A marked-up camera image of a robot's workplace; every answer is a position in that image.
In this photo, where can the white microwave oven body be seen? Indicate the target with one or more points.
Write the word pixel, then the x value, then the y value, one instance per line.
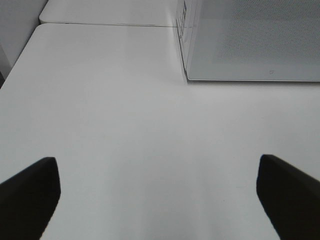
pixel 186 23

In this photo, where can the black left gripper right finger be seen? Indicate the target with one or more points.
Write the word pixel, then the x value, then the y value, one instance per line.
pixel 290 198

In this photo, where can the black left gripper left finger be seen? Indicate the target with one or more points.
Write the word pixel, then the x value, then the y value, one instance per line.
pixel 28 200

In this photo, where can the white microwave door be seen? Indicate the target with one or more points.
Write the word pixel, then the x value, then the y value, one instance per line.
pixel 255 40

